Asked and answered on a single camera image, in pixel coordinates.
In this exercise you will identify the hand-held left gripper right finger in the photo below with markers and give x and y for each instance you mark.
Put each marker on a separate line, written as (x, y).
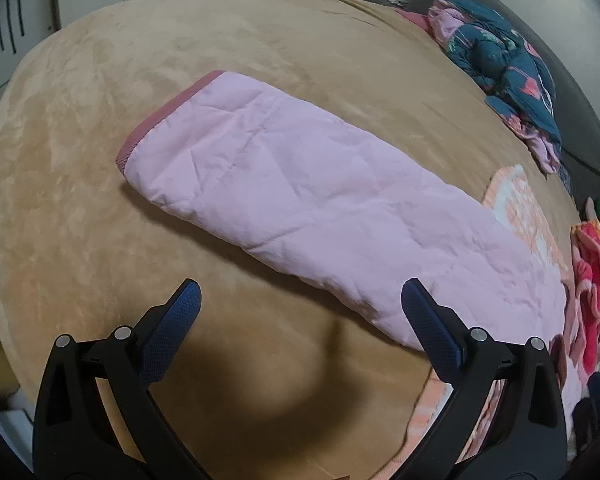
(432, 330)

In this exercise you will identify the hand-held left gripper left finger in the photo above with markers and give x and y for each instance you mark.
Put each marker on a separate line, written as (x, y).
(172, 327)

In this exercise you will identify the pink quilt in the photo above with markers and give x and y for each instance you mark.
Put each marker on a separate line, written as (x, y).
(305, 185)

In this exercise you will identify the orange checked fleece blanket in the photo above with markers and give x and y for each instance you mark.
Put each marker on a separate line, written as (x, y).
(525, 215)

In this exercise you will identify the pink ruffled fleece blanket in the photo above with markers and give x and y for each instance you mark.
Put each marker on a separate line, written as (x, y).
(587, 280)

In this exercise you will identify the dark cloth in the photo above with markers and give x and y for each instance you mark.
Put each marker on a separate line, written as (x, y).
(592, 410)

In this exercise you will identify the tan bed blanket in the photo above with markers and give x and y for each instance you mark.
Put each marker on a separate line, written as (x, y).
(105, 160)

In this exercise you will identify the blue flamingo print quilt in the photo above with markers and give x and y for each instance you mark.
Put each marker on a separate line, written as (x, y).
(500, 55)

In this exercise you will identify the grey padded headboard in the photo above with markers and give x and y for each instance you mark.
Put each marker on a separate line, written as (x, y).
(575, 60)

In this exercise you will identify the maroon pillow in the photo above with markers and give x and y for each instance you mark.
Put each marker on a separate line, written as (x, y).
(416, 17)

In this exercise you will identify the white wardrobe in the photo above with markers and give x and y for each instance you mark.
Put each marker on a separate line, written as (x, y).
(25, 15)

